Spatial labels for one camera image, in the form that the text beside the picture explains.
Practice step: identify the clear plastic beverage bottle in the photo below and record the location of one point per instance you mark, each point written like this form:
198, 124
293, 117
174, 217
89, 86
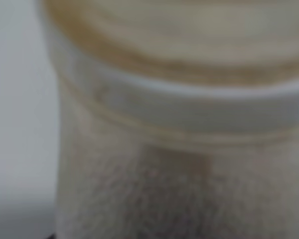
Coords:
179, 119

